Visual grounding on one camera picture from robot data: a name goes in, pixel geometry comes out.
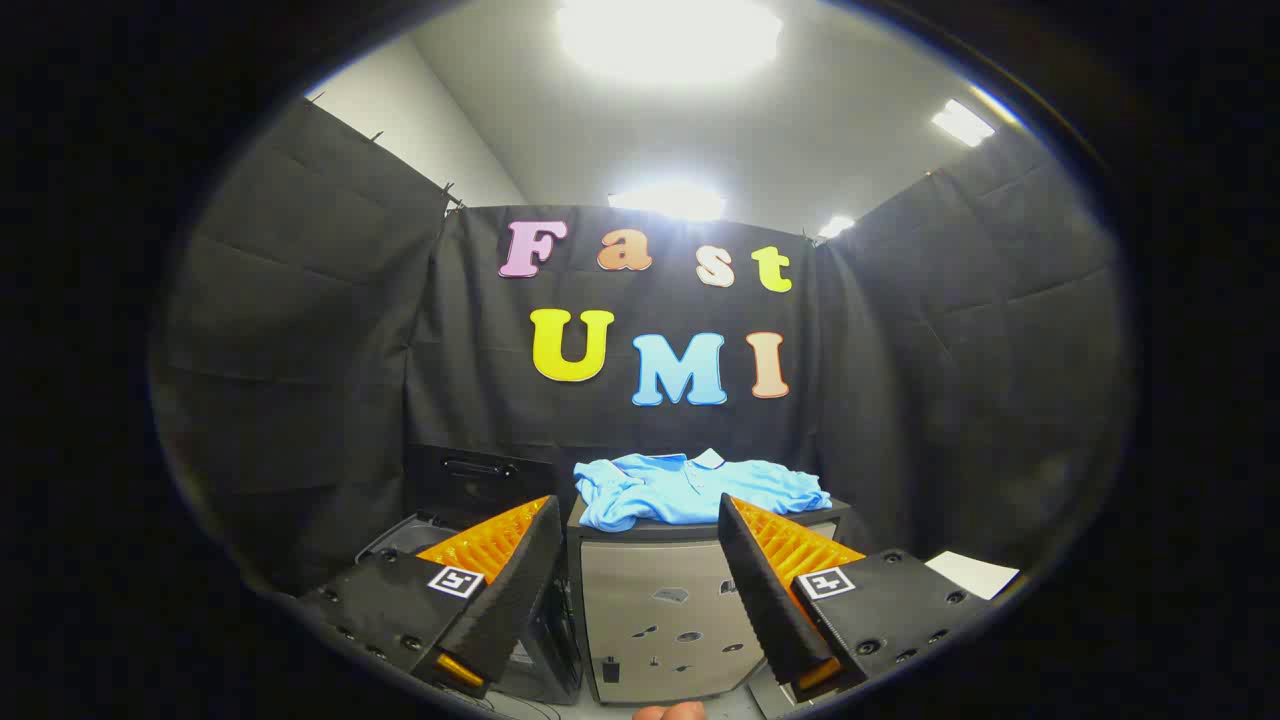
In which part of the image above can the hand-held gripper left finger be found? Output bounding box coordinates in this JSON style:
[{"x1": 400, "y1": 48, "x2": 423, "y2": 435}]
[{"x1": 298, "y1": 493, "x2": 564, "y2": 699}]

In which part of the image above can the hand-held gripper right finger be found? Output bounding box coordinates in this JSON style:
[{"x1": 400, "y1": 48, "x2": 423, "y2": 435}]
[{"x1": 718, "y1": 492, "x2": 1002, "y2": 704}]

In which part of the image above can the dark washing machine lid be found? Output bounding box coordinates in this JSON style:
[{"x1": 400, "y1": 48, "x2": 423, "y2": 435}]
[{"x1": 405, "y1": 444, "x2": 576, "y2": 531}]

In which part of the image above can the dark grey washing machine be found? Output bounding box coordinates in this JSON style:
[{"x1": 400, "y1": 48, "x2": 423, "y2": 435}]
[{"x1": 355, "y1": 510, "x2": 583, "y2": 706}]

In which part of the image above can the light blue polo shirt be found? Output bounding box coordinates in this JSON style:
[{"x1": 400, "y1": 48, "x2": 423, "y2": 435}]
[{"x1": 574, "y1": 448, "x2": 831, "y2": 532}]

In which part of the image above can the grey cabinet with black top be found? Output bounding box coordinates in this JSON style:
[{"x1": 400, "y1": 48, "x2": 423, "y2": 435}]
[{"x1": 567, "y1": 495, "x2": 853, "y2": 707}]

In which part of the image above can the white paper sheet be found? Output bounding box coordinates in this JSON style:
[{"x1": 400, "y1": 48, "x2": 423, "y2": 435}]
[{"x1": 925, "y1": 550, "x2": 1021, "y2": 601}]

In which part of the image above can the black backdrop cloth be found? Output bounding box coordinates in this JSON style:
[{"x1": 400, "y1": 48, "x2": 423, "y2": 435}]
[{"x1": 150, "y1": 95, "x2": 1136, "y2": 601}]

